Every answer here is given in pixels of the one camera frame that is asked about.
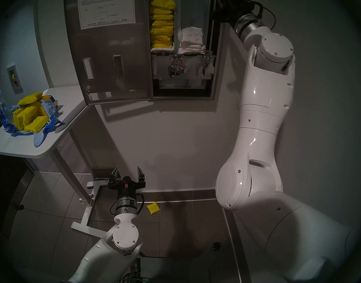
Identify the white instruction sheet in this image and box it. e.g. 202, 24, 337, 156
77, 0, 136, 30

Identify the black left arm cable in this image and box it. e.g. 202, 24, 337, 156
110, 193, 145, 215

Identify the white table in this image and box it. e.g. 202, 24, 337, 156
0, 85, 123, 241

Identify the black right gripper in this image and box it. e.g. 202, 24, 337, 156
211, 0, 258, 22

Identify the wall fire extinguisher cabinet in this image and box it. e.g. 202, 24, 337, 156
6, 65, 24, 94

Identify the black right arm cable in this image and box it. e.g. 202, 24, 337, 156
248, 1, 277, 32

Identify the stainless steel dispenser cabinet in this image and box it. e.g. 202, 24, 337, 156
144, 0, 229, 101

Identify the green cable bundle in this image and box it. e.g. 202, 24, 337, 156
119, 271, 151, 283

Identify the chrome dispensing mechanism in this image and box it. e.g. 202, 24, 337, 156
168, 53, 188, 78
196, 54, 215, 79

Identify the dark robot base platform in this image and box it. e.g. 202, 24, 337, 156
139, 244, 237, 283

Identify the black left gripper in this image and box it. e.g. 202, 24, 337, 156
107, 166, 147, 201

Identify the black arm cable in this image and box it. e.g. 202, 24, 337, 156
248, 1, 277, 32
110, 193, 145, 215

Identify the blue plastic pad bag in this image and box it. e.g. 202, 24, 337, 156
1, 95, 65, 148

